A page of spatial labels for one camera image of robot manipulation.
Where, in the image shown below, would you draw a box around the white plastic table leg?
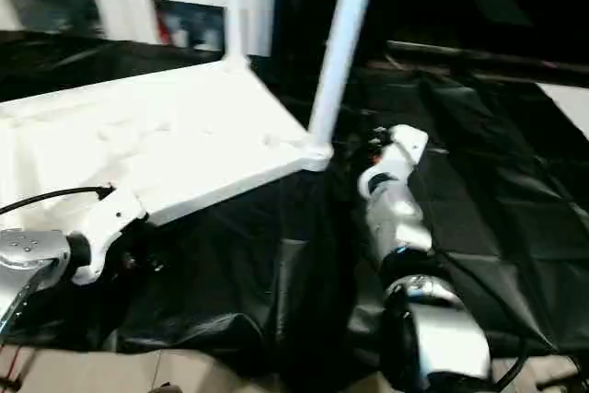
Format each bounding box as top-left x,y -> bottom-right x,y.
306,0 -> 384,172
223,0 -> 252,67

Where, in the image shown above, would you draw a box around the white plastic table top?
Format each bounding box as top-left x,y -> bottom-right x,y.
0,54 -> 333,228

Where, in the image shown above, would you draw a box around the black plastic mat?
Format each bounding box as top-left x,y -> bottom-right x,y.
0,29 -> 589,380

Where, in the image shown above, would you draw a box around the long black bar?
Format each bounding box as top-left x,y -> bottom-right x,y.
386,40 -> 589,87

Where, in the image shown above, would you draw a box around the white flat board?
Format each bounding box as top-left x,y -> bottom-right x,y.
536,83 -> 589,137

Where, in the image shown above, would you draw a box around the red packet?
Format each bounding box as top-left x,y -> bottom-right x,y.
155,13 -> 170,45

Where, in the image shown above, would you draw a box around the thin red cable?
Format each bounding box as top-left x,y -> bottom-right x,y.
8,344 -> 25,378

